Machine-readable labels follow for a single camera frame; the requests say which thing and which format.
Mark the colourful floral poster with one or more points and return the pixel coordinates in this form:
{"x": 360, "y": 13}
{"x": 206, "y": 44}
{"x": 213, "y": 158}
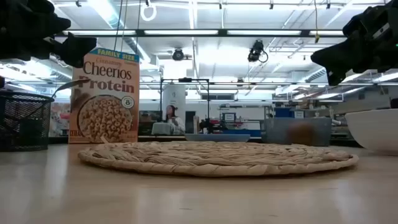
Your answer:
{"x": 59, "y": 119}

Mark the black mesh cup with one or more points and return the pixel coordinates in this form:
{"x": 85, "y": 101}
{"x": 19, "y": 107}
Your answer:
{"x": 23, "y": 121}

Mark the round woven placemat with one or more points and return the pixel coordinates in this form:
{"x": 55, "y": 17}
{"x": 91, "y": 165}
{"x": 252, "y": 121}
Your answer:
{"x": 217, "y": 158}

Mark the person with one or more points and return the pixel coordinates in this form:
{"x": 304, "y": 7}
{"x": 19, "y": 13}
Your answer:
{"x": 174, "y": 119}

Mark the black aluminium rig frame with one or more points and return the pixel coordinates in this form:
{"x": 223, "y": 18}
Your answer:
{"x": 222, "y": 32}

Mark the black metal stand frame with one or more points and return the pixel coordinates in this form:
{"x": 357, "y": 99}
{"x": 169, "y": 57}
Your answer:
{"x": 185, "y": 80}

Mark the white cylindrical column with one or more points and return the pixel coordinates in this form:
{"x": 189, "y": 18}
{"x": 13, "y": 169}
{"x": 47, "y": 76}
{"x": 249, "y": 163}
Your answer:
{"x": 174, "y": 96}

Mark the round black ceiling fixture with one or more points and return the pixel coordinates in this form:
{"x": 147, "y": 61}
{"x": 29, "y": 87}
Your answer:
{"x": 178, "y": 54}

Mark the Cheerios Protein cereal box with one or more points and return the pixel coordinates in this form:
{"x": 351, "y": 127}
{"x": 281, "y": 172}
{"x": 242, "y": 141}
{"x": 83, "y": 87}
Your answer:
{"x": 105, "y": 93}

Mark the white bowl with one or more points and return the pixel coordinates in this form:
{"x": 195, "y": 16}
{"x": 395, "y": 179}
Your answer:
{"x": 376, "y": 130}

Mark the grey plastic bin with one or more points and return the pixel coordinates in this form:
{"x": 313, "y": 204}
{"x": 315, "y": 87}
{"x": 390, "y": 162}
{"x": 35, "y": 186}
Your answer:
{"x": 275, "y": 132}

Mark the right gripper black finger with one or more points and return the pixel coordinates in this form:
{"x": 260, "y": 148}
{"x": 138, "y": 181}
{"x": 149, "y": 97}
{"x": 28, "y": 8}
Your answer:
{"x": 335, "y": 62}

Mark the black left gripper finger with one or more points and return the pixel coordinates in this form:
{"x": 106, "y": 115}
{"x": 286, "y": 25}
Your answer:
{"x": 77, "y": 51}

